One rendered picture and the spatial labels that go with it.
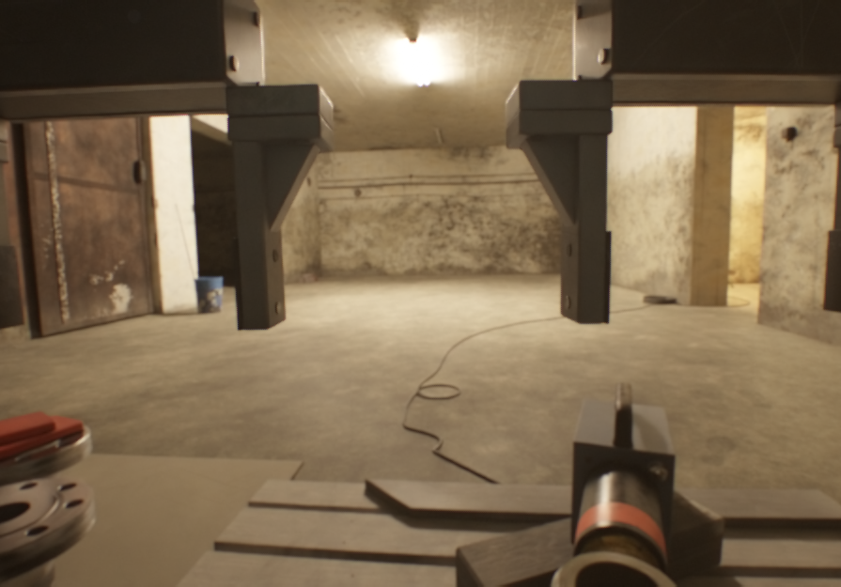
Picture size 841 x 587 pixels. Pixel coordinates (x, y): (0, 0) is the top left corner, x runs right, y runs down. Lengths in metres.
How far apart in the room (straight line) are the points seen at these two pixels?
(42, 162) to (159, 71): 4.74
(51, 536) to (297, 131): 0.87
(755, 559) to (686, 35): 0.94
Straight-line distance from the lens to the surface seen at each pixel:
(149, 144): 5.89
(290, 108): 0.21
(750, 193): 9.04
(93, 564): 1.34
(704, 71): 0.23
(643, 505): 0.66
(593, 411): 0.87
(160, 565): 1.27
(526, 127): 0.20
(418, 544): 0.95
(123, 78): 0.23
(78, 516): 1.01
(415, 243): 10.86
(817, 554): 1.13
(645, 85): 0.23
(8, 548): 0.98
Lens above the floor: 0.69
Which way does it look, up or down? 6 degrees down
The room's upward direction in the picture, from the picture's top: 1 degrees counter-clockwise
